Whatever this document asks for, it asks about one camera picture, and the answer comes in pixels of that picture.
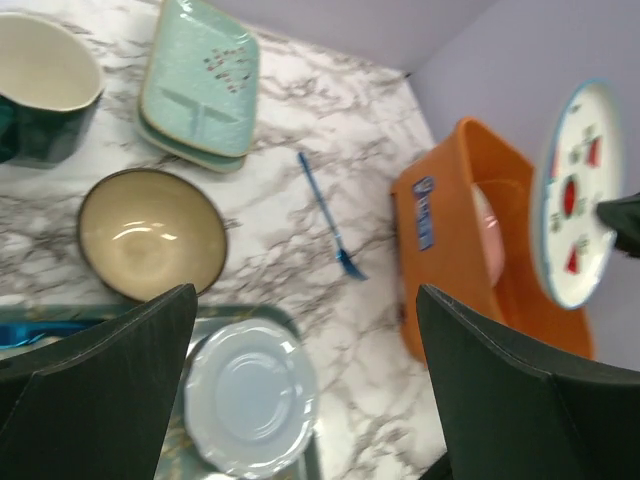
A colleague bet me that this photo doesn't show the pink and cream plate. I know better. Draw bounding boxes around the pink and cream plate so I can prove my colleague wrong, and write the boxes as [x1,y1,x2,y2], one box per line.
[472,184,505,287]

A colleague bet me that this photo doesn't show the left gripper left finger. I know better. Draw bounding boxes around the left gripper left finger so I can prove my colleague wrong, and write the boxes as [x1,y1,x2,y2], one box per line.
[1,284,197,479]

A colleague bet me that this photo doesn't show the brown cream bowl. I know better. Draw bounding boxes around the brown cream bowl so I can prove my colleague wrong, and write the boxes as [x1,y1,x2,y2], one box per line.
[76,168,229,302]

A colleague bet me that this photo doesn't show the dark green mug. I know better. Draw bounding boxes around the dark green mug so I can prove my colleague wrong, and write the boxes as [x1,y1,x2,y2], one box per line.
[1,12,105,168]

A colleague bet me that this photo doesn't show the light blue scalloped plate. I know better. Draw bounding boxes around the light blue scalloped plate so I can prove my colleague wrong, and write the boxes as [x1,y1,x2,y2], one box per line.
[183,319,318,479]

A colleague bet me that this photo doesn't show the mint rectangular dish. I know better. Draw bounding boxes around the mint rectangular dish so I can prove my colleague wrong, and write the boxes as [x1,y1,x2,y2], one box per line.
[139,1,260,157]
[133,106,245,174]

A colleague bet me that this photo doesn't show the orange plastic bin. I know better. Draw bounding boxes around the orange plastic bin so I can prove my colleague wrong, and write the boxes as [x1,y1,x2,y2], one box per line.
[391,117,595,363]

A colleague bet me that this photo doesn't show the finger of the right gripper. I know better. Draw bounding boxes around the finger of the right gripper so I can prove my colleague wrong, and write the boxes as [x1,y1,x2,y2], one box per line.
[596,193,640,258]

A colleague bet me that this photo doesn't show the blue plastic fork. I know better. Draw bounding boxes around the blue plastic fork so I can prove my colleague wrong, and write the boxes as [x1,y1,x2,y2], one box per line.
[297,152,368,281]

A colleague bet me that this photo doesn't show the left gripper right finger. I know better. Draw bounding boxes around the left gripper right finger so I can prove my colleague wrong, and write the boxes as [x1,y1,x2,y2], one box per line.
[416,285,639,479]

